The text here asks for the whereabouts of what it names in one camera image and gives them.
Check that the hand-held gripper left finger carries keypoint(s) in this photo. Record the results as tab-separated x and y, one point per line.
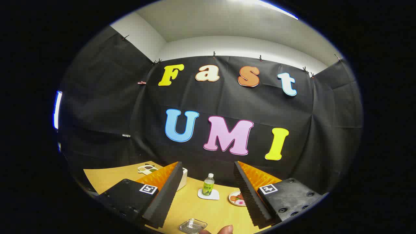
165	198

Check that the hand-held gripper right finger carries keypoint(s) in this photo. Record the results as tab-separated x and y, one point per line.
248	198

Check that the white plate with food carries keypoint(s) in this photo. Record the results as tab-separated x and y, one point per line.
235	198

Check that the white box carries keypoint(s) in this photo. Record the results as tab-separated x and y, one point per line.
182	180

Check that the white coaster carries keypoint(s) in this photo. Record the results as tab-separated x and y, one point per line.
214	196

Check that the green label drink bottle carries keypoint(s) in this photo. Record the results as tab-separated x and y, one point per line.
208	187

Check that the black backdrop cloth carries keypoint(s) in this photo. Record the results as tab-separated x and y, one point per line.
227	97

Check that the row of cloth clips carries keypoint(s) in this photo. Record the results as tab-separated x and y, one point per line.
214	54

